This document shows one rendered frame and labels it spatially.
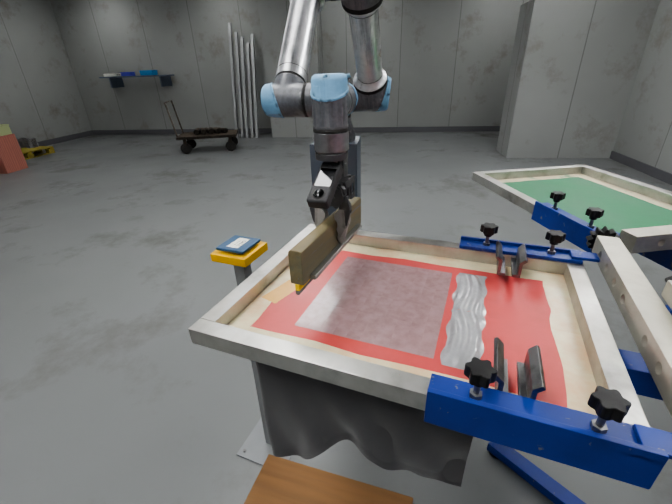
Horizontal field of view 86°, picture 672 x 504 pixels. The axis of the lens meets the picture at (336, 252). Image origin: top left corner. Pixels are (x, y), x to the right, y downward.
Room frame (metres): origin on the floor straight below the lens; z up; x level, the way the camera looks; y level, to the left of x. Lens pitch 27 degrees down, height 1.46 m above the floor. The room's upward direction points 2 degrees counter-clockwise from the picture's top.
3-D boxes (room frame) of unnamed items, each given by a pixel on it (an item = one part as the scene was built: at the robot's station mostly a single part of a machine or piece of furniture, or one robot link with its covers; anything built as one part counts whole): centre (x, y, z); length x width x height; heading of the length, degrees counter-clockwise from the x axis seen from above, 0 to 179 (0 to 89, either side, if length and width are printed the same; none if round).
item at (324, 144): (0.80, 0.00, 1.31); 0.08 x 0.08 x 0.05
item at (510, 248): (0.87, -0.50, 0.98); 0.30 x 0.05 x 0.07; 67
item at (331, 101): (0.80, 0.00, 1.39); 0.09 x 0.08 x 0.11; 167
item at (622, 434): (0.36, -0.28, 0.98); 0.30 x 0.05 x 0.07; 67
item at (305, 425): (0.54, -0.04, 0.74); 0.46 x 0.04 x 0.42; 67
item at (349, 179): (0.81, 0.00, 1.23); 0.09 x 0.08 x 0.12; 157
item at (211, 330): (0.71, -0.17, 0.97); 0.79 x 0.58 x 0.04; 67
